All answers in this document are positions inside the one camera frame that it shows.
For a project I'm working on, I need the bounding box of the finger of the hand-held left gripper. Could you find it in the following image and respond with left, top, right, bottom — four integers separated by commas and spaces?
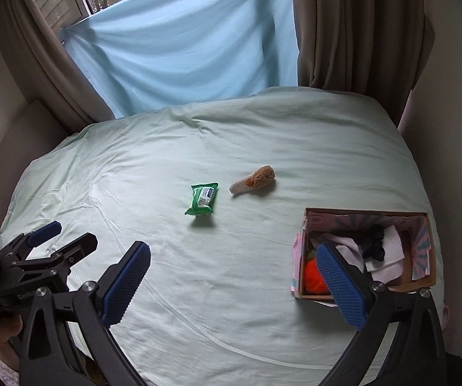
42, 232, 98, 272
0, 221, 63, 256

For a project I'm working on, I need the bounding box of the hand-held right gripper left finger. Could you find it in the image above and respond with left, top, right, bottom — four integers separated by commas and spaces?
19, 241, 152, 386

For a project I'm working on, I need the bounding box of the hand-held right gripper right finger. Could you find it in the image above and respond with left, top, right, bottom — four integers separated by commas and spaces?
317, 241, 447, 386

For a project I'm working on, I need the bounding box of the orange pompom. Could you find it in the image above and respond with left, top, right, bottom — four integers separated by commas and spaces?
304, 258, 331, 292

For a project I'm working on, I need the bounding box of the black scrunchie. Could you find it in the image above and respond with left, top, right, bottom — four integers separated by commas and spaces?
354, 225, 387, 261

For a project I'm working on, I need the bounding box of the white paper sheet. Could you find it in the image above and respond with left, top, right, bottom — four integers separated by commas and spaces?
335, 225, 406, 283

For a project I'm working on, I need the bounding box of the cardboard box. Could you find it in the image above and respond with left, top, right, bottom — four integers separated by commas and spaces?
291, 208, 437, 303

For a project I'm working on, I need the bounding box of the person's left hand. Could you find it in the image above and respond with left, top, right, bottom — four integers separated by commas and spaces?
0, 314, 24, 357

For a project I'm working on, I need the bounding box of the beige headboard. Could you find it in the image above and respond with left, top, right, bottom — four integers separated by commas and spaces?
0, 98, 70, 228

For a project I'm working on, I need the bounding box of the green wipes packet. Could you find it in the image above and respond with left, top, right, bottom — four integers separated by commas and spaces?
185, 182, 219, 216

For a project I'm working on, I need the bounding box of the brown plush toy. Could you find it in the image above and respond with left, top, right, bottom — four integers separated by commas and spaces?
230, 165, 276, 196

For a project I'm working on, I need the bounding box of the beige curtain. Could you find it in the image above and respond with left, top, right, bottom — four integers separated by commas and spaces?
285, 0, 435, 128
0, 0, 116, 130

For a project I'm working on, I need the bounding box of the pale green bed sheet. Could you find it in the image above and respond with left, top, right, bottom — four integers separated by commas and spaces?
0, 86, 446, 386

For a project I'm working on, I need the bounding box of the light blue cloth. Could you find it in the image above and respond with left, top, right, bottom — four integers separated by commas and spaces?
60, 0, 301, 120

